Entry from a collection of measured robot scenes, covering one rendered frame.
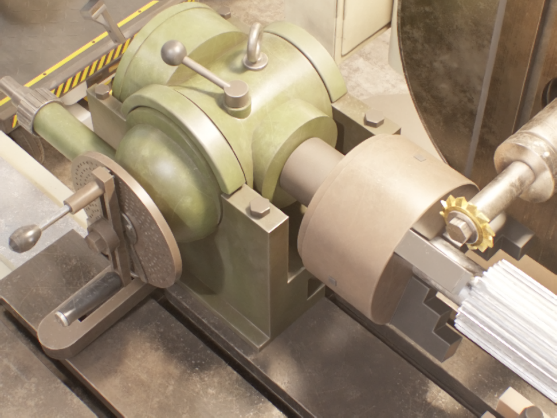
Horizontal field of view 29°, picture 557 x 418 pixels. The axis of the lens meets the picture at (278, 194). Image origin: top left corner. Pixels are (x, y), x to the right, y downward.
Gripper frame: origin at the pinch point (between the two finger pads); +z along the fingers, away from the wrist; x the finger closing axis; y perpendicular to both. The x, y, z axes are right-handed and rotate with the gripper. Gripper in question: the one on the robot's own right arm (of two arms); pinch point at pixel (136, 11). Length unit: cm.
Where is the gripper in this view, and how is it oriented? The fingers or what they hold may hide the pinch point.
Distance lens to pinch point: 217.3
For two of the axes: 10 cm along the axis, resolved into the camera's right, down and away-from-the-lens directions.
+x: -5.4, 7.1, -4.5
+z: 4.0, 6.8, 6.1
